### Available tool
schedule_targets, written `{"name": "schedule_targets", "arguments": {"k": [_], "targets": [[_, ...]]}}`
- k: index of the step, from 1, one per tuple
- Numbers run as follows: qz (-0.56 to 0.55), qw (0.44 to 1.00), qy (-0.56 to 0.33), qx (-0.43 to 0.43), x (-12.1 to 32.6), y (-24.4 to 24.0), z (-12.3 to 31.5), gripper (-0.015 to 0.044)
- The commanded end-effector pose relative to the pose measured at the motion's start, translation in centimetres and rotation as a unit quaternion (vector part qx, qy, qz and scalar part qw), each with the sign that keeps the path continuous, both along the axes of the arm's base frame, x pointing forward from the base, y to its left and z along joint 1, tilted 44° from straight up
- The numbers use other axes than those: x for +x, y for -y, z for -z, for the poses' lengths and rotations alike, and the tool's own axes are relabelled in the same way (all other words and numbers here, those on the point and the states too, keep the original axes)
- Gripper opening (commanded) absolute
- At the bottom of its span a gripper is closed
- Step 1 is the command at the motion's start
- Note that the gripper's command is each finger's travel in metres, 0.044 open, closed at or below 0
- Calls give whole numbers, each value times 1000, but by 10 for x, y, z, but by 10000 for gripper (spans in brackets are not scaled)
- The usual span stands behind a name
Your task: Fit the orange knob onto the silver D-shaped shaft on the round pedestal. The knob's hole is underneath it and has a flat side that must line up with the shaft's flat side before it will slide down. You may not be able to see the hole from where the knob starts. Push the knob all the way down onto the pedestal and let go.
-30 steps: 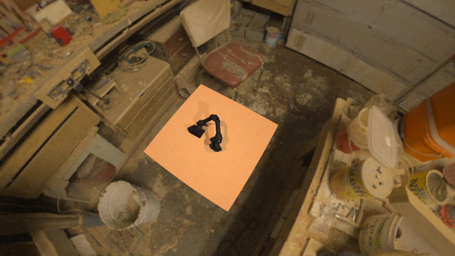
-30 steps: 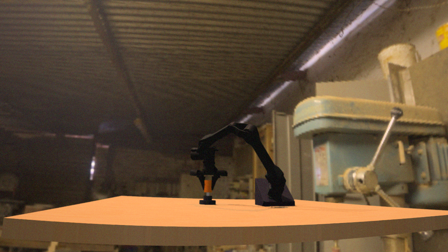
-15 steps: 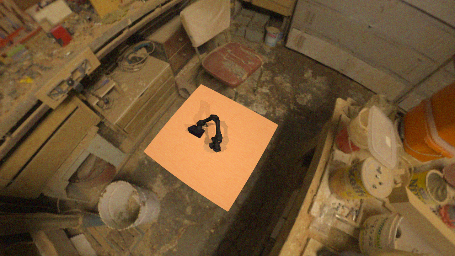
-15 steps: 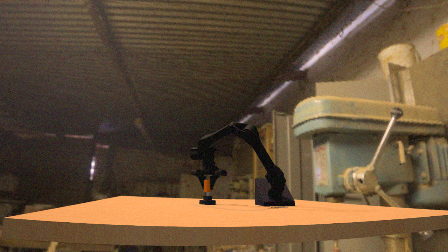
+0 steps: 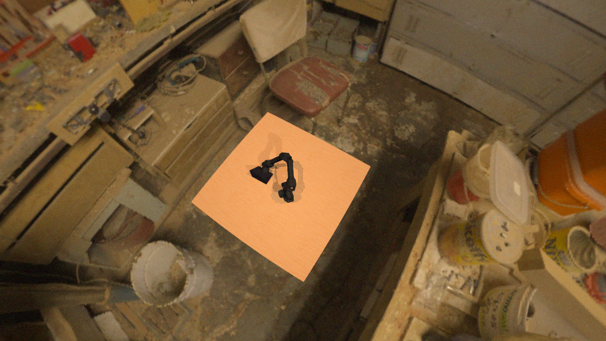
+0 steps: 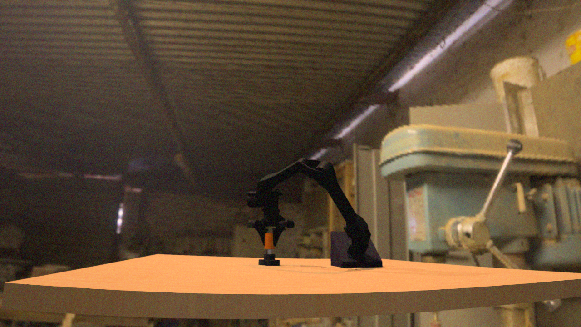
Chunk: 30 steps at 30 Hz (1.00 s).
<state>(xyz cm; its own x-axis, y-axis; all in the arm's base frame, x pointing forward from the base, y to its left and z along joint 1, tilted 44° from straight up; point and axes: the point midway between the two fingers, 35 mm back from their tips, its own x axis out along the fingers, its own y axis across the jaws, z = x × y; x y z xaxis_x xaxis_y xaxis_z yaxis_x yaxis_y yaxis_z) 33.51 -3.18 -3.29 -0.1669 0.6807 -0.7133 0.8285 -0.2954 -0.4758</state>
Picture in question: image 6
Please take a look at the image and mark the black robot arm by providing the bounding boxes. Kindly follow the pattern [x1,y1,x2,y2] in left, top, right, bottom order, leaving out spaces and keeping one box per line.
[247,158,371,260]

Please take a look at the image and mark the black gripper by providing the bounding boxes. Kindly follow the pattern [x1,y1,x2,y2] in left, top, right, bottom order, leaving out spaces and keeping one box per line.
[247,206,295,247]

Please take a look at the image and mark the orange knob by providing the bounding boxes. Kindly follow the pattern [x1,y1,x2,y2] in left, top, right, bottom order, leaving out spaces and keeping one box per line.
[265,233,275,249]

